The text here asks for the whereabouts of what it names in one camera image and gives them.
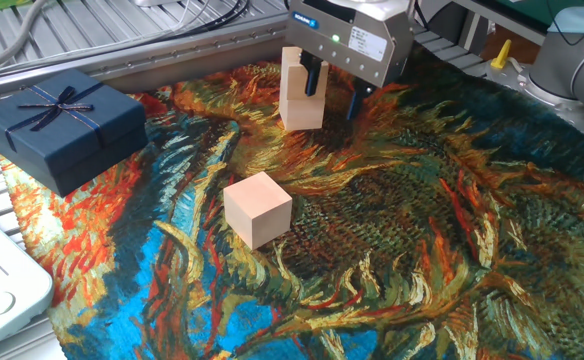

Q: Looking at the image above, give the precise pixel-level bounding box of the grey Schunk gripper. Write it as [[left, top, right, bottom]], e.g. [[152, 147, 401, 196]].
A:
[[285, 0, 416, 122]]

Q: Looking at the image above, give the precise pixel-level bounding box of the light wooden cube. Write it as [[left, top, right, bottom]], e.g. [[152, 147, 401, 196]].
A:
[[278, 94, 327, 132], [279, 46, 330, 101], [222, 171, 294, 251]]

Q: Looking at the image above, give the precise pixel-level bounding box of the sunflower painting cloth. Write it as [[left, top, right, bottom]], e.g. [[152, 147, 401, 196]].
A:
[[0, 22, 584, 360]]

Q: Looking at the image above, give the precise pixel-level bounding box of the navy gift box with ribbon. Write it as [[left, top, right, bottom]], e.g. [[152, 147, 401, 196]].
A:
[[0, 68, 149, 198]]

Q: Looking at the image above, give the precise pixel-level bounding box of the white plastic device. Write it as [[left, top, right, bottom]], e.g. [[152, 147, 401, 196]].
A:
[[0, 203, 56, 359]]

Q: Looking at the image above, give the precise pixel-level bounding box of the black cable bundle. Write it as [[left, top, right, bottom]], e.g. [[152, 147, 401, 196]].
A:
[[136, 0, 253, 46]]

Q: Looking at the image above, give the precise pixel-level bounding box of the yellow plastic handle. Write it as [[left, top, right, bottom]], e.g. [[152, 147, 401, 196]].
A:
[[490, 38, 513, 70]]

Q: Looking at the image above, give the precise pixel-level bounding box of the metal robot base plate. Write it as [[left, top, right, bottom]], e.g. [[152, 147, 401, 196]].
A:
[[486, 58, 584, 146]]

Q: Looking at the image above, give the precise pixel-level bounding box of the grey corrugated hose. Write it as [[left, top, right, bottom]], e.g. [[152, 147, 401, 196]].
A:
[[0, 0, 51, 80]]

